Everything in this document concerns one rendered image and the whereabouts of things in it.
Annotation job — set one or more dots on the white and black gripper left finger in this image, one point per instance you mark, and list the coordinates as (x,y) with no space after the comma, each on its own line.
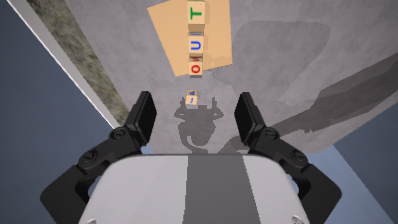
(66,198)

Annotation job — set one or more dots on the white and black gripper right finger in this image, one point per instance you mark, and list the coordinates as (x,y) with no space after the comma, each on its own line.
(318,194)

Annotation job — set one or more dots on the tan flat mat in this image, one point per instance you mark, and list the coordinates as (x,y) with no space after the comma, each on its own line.
(170,21)

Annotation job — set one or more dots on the wooden letter block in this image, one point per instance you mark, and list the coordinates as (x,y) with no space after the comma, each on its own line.
(195,42)
(196,10)
(195,65)
(191,96)

